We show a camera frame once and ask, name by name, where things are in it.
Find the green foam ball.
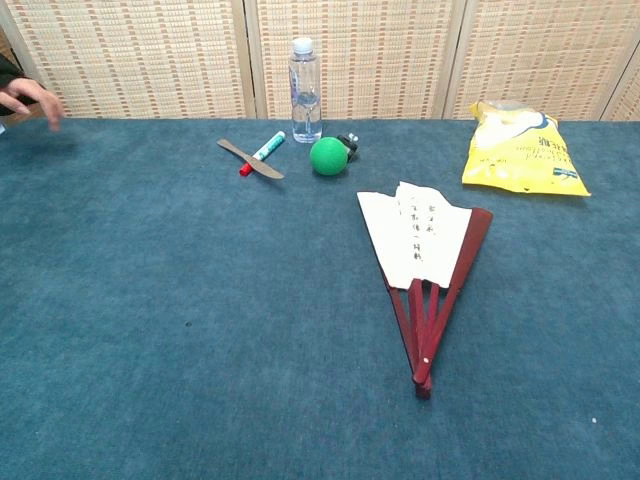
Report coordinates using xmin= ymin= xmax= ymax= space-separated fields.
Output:
xmin=309 ymin=135 xmax=348 ymax=176

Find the yellow snack bag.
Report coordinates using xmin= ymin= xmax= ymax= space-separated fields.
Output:
xmin=461 ymin=99 xmax=592 ymax=198

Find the white green marker red cap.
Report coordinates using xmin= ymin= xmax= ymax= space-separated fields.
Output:
xmin=238 ymin=130 xmax=287 ymax=177

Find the clear plastic water bottle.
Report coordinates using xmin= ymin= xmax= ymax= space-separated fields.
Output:
xmin=288 ymin=37 xmax=323 ymax=144

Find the red ribbed paper folding fan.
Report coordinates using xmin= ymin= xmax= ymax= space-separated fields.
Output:
xmin=356 ymin=180 xmax=494 ymax=400

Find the bystander bare hand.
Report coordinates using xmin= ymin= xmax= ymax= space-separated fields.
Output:
xmin=0 ymin=78 xmax=66 ymax=133

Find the metal butter knife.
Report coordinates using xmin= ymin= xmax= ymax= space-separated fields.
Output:
xmin=216 ymin=138 xmax=286 ymax=181

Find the bystander dark sleeve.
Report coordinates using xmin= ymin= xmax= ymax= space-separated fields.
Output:
xmin=0 ymin=52 xmax=46 ymax=119

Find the small black clip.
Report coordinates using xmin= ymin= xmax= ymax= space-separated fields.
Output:
xmin=335 ymin=133 xmax=360 ymax=164

